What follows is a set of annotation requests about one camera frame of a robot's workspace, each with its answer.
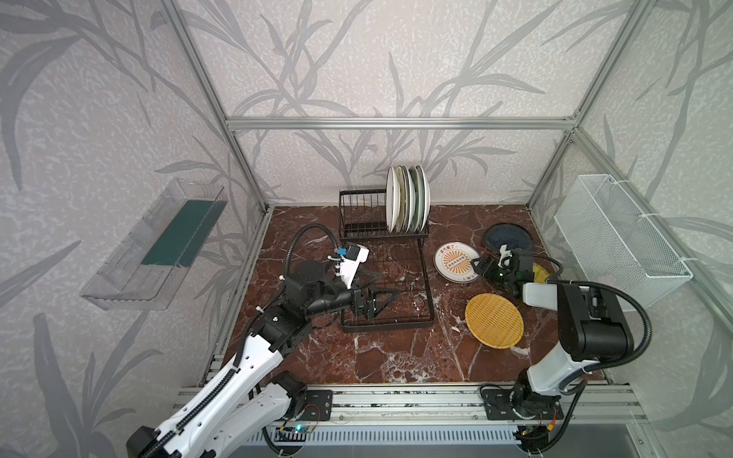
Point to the white wire mesh basket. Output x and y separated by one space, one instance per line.
616 243

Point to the mint green flower plate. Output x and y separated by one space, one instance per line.
418 201

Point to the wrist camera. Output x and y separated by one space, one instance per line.
507 258
347 261

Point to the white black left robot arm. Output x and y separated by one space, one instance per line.
257 355

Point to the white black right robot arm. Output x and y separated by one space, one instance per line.
599 327

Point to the clear plastic wall bin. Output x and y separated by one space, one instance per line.
147 269

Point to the dark blue oval plate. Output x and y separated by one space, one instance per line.
511 235

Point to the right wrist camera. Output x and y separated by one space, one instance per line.
507 258

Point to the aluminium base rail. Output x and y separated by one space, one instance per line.
395 415

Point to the orange woven plate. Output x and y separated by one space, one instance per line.
494 321

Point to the white plate green emblem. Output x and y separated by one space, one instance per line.
392 200

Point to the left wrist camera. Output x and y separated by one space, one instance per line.
347 261

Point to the cream floral plate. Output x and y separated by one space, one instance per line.
403 199

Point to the black wire dish rack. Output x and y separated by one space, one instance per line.
397 259

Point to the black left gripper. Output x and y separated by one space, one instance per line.
363 306

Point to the orange sunburst plate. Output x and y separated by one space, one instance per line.
426 194
453 262

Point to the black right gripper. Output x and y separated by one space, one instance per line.
487 259

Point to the white plate dark lettered rim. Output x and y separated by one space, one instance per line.
410 224

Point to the green yellow woven plate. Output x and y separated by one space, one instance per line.
541 274

